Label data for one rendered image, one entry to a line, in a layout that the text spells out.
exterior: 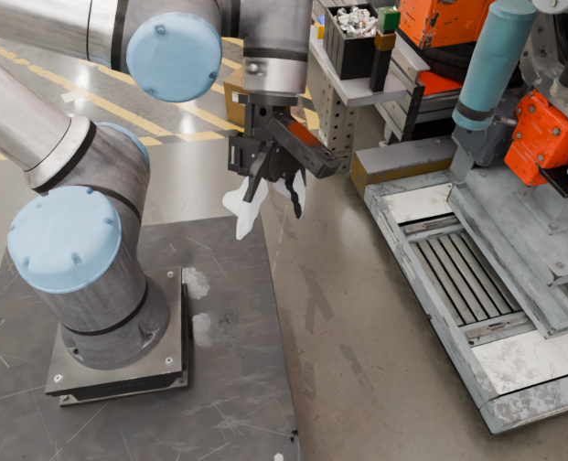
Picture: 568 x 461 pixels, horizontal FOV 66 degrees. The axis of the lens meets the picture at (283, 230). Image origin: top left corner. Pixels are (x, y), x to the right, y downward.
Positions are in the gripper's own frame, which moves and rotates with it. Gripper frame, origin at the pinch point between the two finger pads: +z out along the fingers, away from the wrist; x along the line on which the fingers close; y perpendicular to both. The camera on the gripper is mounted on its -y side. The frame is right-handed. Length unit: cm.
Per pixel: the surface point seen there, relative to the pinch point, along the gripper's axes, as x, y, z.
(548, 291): -71, -35, 24
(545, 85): -58, -24, -25
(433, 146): -103, 10, -4
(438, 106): -102, 11, -17
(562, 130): -54, -30, -17
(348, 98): -55, 20, -18
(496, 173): -89, -14, -1
